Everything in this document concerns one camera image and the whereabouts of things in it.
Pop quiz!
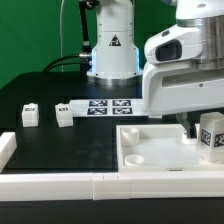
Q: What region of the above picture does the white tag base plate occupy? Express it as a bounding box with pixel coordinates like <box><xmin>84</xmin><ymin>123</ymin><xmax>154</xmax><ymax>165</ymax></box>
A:
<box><xmin>69</xmin><ymin>99</ymin><xmax>147</xmax><ymax>117</ymax></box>

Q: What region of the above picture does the white left fence piece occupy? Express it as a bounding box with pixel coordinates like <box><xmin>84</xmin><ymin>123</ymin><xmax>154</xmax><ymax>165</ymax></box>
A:
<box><xmin>0</xmin><ymin>132</ymin><xmax>17</xmax><ymax>173</ymax></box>

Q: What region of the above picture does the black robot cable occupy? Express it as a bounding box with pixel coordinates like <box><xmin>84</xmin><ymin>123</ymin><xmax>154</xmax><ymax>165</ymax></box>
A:
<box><xmin>42</xmin><ymin>0</ymin><xmax>101</xmax><ymax>73</ymax></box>

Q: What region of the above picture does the white thin cable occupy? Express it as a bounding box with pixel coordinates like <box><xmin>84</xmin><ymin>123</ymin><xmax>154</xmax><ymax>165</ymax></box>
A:
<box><xmin>59</xmin><ymin>0</ymin><xmax>67</xmax><ymax>73</ymax></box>

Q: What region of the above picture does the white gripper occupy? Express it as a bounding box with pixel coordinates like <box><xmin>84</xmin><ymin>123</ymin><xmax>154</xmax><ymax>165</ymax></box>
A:
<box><xmin>142</xmin><ymin>25</ymin><xmax>224</xmax><ymax>139</ymax></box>

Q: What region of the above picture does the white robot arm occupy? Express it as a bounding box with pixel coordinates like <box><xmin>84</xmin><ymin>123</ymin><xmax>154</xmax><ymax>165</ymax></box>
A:
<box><xmin>82</xmin><ymin>0</ymin><xmax>224</xmax><ymax>138</ymax></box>

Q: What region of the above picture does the white square table top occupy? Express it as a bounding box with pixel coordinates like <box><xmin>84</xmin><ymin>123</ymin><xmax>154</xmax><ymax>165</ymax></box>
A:
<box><xmin>116</xmin><ymin>124</ymin><xmax>224</xmax><ymax>173</ymax></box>

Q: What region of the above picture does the white front fence rail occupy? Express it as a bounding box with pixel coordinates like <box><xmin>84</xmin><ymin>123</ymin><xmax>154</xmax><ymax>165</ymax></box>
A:
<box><xmin>0</xmin><ymin>171</ymin><xmax>224</xmax><ymax>201</ymax></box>

